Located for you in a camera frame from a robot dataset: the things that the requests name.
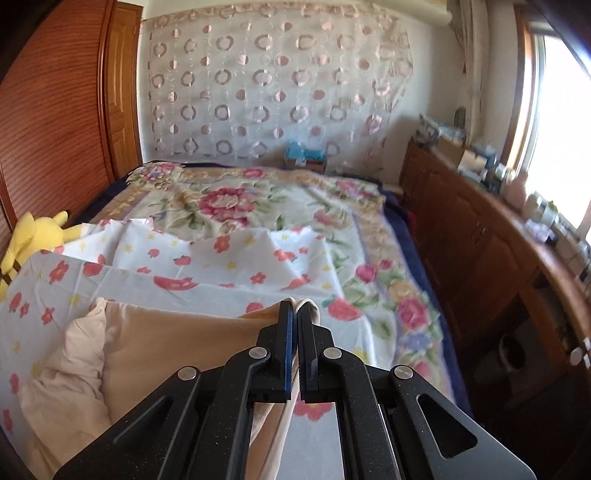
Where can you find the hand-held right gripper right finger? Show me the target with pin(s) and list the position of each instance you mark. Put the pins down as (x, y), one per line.
(307, 350)

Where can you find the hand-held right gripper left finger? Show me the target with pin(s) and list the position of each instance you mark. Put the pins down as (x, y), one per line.
(288, 350)

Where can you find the beige printed t-shirt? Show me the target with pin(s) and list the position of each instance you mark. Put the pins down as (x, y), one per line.
(157, 341)

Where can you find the white flower-print sheet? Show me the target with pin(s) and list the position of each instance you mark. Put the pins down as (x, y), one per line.
(207, 263)

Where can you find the dark blue bed sheet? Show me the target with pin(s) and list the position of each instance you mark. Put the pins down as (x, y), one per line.
(429, 323)

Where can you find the floral blanket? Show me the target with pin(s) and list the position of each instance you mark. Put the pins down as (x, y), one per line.
(231, 198)

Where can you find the blue box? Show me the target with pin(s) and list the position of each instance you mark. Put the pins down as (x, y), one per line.
(304, 156)

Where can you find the wooden cabinet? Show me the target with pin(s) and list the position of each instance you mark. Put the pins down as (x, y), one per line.
(461, 230)

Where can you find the dark round pot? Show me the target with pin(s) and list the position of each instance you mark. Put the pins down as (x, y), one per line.
(513, 351)

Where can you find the cardboard box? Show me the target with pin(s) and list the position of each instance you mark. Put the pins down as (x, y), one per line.
(449, 147)

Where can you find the pale pink bottle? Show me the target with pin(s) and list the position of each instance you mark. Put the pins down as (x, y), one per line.
(515, 188)

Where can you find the sheer circle-pattern curtain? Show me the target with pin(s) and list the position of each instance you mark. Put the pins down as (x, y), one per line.
(277, 74)

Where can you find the yellow plush toy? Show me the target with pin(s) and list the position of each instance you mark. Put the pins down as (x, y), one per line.
(32, 240)

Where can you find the white window curtain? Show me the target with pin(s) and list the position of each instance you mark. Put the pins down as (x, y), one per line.
(473, 69)

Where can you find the wooden slatted wardrobe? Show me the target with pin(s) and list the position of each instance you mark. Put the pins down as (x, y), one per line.
(55, 115)

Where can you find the window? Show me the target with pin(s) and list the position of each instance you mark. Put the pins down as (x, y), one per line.
(561, 129)

